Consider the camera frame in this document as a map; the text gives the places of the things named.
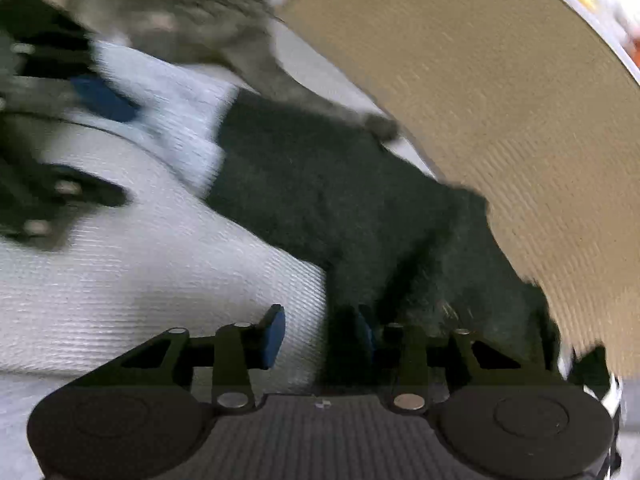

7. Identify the grey textured sofa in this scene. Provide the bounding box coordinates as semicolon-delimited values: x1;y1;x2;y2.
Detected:
0;20;436;480

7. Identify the black fuzzy sweater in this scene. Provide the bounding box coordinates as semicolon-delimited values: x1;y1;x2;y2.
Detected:
205;87;563;396

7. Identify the grey tabby cat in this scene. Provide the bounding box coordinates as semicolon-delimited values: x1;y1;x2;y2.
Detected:
30;0;401;143

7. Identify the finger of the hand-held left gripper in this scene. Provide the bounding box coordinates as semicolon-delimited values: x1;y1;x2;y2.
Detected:
0;0;142;123
0;157;128;253

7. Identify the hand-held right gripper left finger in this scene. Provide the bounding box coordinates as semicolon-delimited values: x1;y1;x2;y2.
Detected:
82;304;287;413

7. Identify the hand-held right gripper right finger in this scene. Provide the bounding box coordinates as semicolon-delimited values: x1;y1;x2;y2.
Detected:
350;305;551;413

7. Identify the woven beige cushion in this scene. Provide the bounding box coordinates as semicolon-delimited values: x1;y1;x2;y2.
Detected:
272;0;640;381

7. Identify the light grey fleece garment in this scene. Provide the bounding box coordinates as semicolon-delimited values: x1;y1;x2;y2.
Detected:
95;42;241;201

